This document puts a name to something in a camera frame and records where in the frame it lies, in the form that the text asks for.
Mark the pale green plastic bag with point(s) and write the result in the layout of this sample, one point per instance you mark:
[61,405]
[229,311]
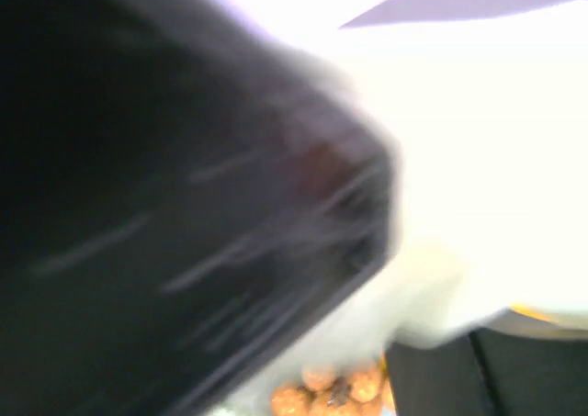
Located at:
[486,102]

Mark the brown longan cluster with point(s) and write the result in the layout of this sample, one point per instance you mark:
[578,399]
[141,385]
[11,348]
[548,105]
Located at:
[363,390]

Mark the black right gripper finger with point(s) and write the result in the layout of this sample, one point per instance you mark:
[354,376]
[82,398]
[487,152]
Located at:
[489,373]

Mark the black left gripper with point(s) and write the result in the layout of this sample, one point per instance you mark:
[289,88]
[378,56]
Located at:
[180,202]

